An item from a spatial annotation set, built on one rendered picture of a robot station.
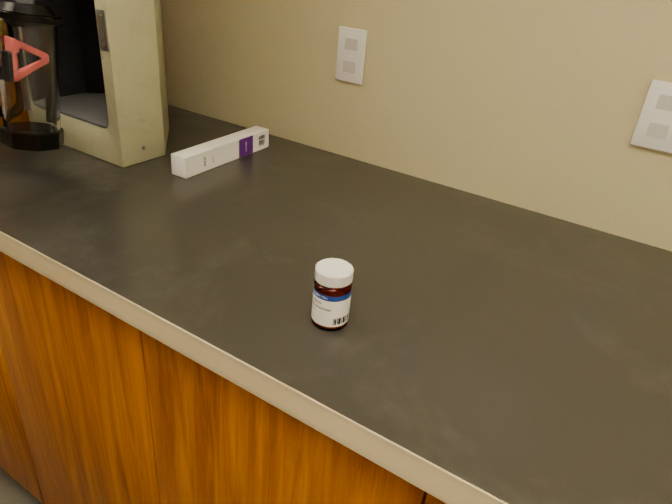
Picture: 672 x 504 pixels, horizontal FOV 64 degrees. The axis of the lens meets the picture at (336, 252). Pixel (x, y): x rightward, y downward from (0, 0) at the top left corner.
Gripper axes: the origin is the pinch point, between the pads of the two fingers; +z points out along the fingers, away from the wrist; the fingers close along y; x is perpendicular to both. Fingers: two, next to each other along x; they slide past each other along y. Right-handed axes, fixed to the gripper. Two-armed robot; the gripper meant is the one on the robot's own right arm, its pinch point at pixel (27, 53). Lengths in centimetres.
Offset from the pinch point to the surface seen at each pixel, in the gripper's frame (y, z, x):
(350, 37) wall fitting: -32, 53, -10
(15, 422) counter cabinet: 3, -7, 80
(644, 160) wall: -95, 56, 0
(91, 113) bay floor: 6.4, 16.7, 13.1
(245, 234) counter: -44.5, 8.5, 20.4
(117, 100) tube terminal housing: -6.9, 12.8, 7.1
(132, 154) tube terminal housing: -7.2, 16.2, 18.2
